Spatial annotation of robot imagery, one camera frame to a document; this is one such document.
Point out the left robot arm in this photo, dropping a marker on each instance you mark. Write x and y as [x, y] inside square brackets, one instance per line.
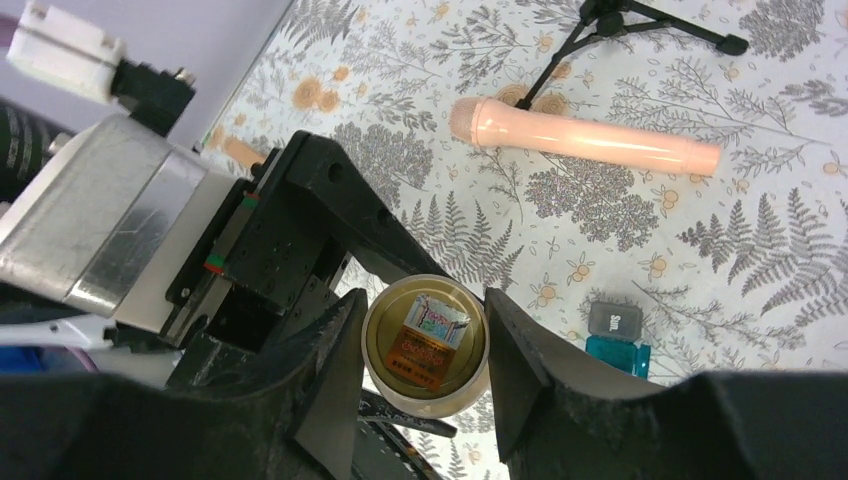
[25, 138]

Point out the pink tube container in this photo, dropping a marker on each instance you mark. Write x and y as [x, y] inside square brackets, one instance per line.
[489, 123]

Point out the black microphone tripod stand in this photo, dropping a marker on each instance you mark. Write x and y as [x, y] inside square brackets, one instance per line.
[603, 20]

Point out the gold bottle cap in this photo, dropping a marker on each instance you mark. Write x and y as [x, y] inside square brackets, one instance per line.
[425, 341]

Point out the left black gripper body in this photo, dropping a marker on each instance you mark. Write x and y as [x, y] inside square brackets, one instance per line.
[275, 244]

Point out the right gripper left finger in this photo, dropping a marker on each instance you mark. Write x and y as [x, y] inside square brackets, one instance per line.
[289, 412]

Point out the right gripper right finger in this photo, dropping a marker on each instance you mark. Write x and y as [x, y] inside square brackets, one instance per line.
[563, 414]

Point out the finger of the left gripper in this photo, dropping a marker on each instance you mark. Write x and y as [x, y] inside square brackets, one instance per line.
[375, 408]

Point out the floral table mat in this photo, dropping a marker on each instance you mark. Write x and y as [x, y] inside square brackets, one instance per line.
[745, 269]

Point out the teal pill box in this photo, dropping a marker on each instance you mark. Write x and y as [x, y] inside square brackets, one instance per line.
[615, 332]

